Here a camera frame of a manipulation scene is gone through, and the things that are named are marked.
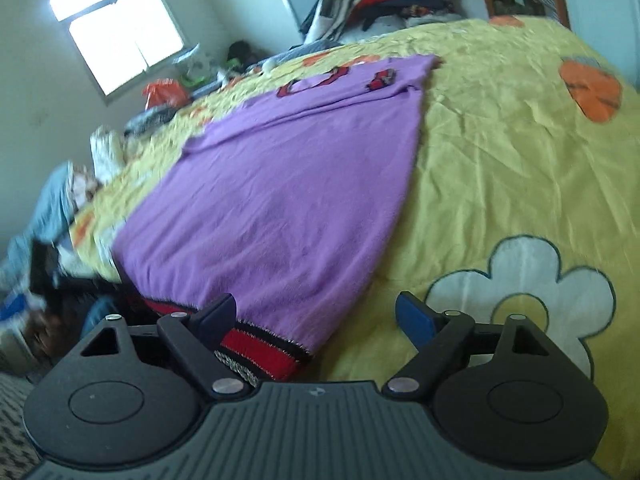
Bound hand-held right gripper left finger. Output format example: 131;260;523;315
80;293;251;403

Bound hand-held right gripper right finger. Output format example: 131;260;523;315
382;291;557;403

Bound purple sweater with red collar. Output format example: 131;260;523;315
112;53;442;382

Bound blue denim clothes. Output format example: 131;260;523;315
0;160;77;288

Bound striped dark clothes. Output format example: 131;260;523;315
124;106;177;137

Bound white cloth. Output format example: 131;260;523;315
90;127;127;187

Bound yellow floral bed sheet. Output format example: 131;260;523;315
67;14;640;461

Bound orange plastic bag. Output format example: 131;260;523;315
142;79;192;111

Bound window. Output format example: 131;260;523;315
40;0;194;107

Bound floral pillow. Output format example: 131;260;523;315
179;58;242;87

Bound dark bag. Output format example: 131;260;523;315
227;40;257;62

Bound white framed board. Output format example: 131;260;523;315
280;0;332;37

